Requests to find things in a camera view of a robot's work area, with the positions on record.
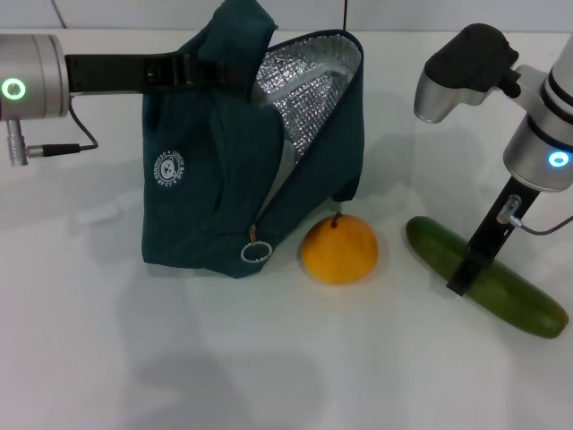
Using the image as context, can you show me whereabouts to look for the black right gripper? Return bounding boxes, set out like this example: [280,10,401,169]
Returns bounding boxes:
[445,176,539,298]

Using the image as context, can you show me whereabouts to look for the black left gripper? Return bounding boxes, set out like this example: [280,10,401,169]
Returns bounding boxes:
[64,51,250,96]

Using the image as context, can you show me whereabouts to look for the green cucumber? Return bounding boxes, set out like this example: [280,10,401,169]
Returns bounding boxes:
[405,216,569,340]

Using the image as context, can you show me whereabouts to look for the orange yellow pear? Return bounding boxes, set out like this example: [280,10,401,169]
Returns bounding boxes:
[301,212,380,287]

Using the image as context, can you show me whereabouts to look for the dark teal insulated lunch bag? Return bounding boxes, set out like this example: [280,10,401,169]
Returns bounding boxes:
[141,0,366,280]

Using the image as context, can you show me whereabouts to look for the right arm connector cable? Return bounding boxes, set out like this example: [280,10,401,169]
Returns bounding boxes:
[496,195,573,236]

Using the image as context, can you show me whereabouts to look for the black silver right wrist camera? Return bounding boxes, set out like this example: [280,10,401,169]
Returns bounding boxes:
[412,22,521,125]

